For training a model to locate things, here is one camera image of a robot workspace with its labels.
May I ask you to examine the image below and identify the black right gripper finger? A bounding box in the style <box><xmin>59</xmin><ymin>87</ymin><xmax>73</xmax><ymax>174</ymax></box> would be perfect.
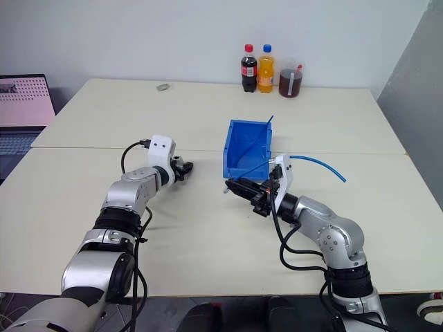
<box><xmin>228</xmin><ymin>186</ymin><xmax>257</xmax><ymax>207</ymax></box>
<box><xmin>224</xmin><ymin>178</ymin><xmax>260</xmax><ymax>193</ymax></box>

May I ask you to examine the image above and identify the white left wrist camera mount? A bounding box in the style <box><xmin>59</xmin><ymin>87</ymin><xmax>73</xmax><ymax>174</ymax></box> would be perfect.
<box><xmin>146</xmin><ymin>135</ymin><xmax>177</xmax><ymax>169</ymax></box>

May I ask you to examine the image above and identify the orange soda bottle blue cap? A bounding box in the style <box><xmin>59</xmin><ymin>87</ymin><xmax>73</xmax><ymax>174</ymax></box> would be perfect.
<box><xmin>257</xmin><ymin>44</ymin><xmax>277</xmax><ymax>94</ymax></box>

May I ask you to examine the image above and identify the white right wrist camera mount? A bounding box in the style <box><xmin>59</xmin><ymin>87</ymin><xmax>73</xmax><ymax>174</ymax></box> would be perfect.
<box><xmin>268</xmin><ymin>153</ymin><xmax>296</xmax><ymax>207</ymax></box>

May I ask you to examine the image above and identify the long curved blue cable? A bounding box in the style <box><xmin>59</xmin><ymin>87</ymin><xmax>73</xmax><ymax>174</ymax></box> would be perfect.
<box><xmin>228</xmin><ymin>154</ymin><xmax>347</xmax><ymax>183</ymax></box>

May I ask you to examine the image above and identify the cola bottle red cap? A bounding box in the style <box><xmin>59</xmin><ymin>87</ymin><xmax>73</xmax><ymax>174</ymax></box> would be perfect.
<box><xmin>239</xmin><ymin>44</ymin><xmax>259</xmax><ymax>93</ymax></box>

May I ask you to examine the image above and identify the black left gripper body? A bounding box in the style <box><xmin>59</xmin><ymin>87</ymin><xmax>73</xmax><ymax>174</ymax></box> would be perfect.
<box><xmin>170</xmin><ymin>156</ymin><xmax>187</xmax><ymax>183</ymax></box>

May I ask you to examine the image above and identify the blue plastic bin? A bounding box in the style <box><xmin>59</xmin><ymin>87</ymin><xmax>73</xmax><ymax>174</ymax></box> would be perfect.
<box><xmin>220</xmin><ymin>119</ymin><xmax>275</xmax><ymax>181</ymax></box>

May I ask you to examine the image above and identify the open laptop computer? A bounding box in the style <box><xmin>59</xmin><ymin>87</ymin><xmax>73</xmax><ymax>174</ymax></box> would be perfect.
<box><xmin>0</xmin><ymin>73</ymin><xmax>57</xmax><ymax>186</ymax></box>

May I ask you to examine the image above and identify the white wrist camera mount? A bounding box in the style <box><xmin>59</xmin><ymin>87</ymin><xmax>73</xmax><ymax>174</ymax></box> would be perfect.
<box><xmin>268</xmin><ymin>153</ymin><xmax>296</xmax><ymax>207</ymax></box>
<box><xmin>146</xmin><ymin>135</ymin><xmax>177</xmax><ymax>169</ymax></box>

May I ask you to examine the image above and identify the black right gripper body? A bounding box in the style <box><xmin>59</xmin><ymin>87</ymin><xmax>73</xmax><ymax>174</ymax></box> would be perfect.
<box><xmin>249</xmin><ymin>180</ymin><xmax>279</xmax><ymax>218</ymax></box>

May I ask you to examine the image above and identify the straight blue cable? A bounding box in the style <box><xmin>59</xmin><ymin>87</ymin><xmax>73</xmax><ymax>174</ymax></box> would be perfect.
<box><xmin>236</xmin><ymin>114</ymin><xmax>275</xmax><ymax>161</ymax></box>

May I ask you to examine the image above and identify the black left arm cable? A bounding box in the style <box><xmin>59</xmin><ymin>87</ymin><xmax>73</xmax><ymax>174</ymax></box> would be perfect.
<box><xmin>120</xmin><ymin>138</ymin><xmax>154</xmax><ymax>332</ymax></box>

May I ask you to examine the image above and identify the clear jar with dark liquid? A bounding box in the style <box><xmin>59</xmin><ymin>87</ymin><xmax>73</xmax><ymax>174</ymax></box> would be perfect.
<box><xmin>278</xmin><ymin>57</ymin><xmax>306</xmax><ymax>100</ymax></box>

